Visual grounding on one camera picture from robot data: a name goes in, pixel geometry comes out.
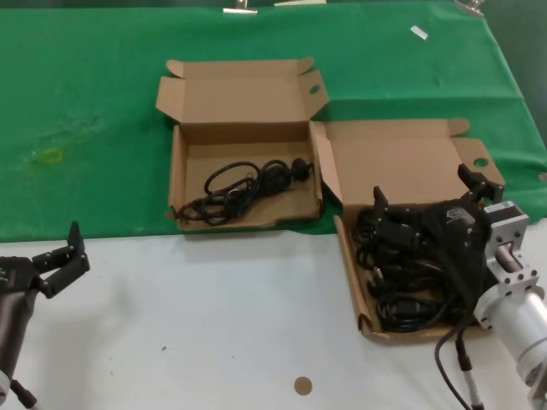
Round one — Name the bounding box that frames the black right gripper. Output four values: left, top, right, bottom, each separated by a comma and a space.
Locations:
373, 163, 505, 312

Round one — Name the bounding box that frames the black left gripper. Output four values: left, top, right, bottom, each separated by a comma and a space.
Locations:
0, 220, 92, 300

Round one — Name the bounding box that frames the black power cable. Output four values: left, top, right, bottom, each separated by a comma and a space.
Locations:
368, 255, 476, 334
352, 208, 428, 278
177, 157, 316, 226

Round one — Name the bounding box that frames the open brown cardboard box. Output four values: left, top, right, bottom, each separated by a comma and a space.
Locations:
154, 57, 330, 232
309, 118, 507, 347

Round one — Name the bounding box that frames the green table cloth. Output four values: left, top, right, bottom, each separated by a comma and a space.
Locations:
0, 2, 547, 243

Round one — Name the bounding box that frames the silver metal clip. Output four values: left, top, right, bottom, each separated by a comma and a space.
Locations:
453, 0, 486, 18

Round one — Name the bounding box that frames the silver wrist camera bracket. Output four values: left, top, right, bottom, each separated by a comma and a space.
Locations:
482, 202, 547, 302

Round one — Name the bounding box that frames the small yellowish ring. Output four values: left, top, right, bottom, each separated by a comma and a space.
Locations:
39, 147, 66, 166

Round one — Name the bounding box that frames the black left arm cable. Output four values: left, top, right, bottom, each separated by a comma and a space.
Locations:
10, 378, 40, 410

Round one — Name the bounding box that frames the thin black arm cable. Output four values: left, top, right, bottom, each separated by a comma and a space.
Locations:
434, 318, 471, 410

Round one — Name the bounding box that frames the black cable with metal connector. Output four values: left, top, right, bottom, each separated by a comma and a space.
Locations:
454, 328, 486, 410

